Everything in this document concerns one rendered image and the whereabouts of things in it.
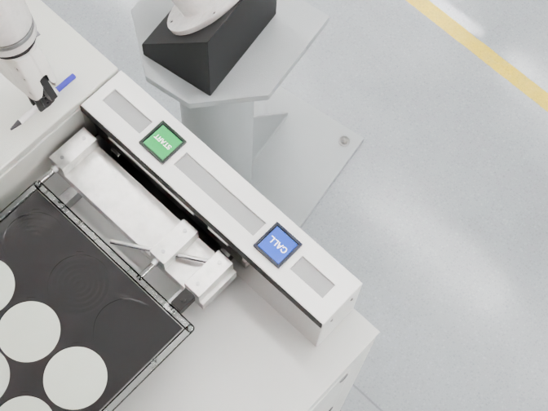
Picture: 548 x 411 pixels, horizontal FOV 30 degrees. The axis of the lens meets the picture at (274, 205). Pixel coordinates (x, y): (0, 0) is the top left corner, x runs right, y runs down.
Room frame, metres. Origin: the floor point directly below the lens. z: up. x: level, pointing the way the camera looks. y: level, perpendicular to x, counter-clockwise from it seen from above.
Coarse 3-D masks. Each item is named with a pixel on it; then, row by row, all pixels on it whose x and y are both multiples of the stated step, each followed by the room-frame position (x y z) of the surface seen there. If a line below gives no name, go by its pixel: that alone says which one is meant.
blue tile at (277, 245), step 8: (272, 232) 0.57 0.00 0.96; (280, 232) 0.57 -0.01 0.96; (264, 240) 0.56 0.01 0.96; (272, 240) 0.56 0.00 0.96; (280, 240) 0.56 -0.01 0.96; (288, 240) 0.56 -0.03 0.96; (264, 248) 0.54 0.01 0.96; (272, 248) 0.55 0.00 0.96; (280, 248) 0.55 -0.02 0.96; (288, 248) 0.55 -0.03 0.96; (272, 256) 0.53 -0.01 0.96; (280, 256) 0.53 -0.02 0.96
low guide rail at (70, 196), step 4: (68, 188) 0.66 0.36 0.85; (72, 188) 0.66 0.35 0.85; (64, 192) 0.65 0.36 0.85; (68, 192) 0.66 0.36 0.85; (72, 192) 0.66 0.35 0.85; (76, 192) 0.66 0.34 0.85; (60, 196) 0.65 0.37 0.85; (64, 196) 0.65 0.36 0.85; (68, 196) 0.65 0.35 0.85; (72, 196) 0.65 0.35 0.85; (76, 196) 0.65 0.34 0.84; (80, 196) 0.66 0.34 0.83; (64, 200) 0.64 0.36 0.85; (68, 200) 0.64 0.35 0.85; (72, 200) 0.64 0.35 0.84; (76, 200) 0.65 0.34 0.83; (52, 204) 0.63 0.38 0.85; (68, 204) 0.64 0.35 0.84; (72, 204) 0.64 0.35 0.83; (56, 208) 0.62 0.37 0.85; (60, 212) 0.62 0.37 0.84
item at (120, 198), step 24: (96, 168) 0.69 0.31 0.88; (120, 168) 0.70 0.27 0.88; (96, 192) 0.65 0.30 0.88; (120, 192) 0.65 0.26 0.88; (144, 192) 0.66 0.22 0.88; (120, 216) 0.61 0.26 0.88; (144, 216) 0.61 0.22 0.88; (168, 216) 0.62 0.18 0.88; (144, 240) 0.57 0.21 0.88; (192, 264) 0.54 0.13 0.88; (216, 288) 0.50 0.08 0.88
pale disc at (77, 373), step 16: (64, 352) 0.36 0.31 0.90; (80, 352) 0.37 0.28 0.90; (48, 368) 0.34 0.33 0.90; (64, 368) 0.34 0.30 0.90; (80, 368) 0.34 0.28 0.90; (96, 368) 0.34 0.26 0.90; (48, 384) 0.31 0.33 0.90; (64, 384) 0.31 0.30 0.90; (80, 384) 0.32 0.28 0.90; (96, 384) 0.32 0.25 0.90; (64, 400) 0.29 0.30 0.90; (80, 400) 0.29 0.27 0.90
